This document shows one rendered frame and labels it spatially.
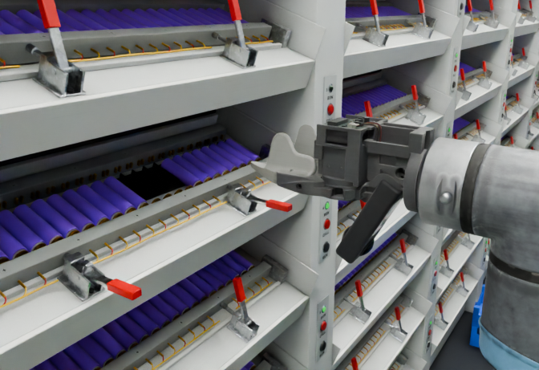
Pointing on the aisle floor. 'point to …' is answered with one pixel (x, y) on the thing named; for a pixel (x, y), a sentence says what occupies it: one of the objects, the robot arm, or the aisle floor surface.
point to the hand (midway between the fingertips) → (269, 167)
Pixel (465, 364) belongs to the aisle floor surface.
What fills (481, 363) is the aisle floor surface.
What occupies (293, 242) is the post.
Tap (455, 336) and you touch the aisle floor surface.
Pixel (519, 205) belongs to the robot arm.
